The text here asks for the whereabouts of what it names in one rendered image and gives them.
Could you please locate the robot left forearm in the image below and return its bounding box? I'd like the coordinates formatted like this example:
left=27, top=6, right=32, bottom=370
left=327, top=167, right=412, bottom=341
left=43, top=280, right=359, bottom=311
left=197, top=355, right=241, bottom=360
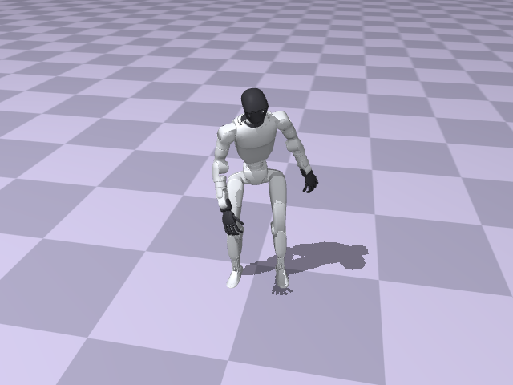
left=293, top=139, right=312, bottom=175

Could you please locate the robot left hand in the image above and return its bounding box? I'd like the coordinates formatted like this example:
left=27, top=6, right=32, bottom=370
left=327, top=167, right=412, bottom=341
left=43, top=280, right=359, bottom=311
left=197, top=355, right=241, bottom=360
left=300, top=169, right=318, bottom=193

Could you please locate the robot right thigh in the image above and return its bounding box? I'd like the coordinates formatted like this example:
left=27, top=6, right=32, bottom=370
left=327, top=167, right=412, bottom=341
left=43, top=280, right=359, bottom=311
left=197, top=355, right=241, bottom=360
left=227, top=171, right=244, bottom=241

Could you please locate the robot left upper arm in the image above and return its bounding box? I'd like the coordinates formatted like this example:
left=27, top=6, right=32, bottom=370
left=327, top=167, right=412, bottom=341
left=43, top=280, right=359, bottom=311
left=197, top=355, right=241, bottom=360
left=271, top=111, right=299, bottom=152

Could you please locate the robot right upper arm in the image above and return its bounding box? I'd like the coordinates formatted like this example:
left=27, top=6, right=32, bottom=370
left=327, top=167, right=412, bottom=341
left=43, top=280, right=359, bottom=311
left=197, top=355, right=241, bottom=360
left=213, top=123, right=236, bottom=174

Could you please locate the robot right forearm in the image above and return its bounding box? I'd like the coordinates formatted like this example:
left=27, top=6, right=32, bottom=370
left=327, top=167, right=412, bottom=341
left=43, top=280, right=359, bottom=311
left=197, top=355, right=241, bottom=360
left=212, top=162, right=228, bottom=209

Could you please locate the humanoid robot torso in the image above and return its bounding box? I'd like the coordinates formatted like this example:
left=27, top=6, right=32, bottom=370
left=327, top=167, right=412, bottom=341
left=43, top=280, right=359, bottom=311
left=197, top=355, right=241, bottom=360
left=232, top=111, right=277, bottom=185

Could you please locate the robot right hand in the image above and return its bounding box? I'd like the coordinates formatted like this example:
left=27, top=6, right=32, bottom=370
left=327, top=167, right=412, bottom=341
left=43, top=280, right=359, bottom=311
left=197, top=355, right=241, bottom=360
left=220, top=198, right=244, bottom=236

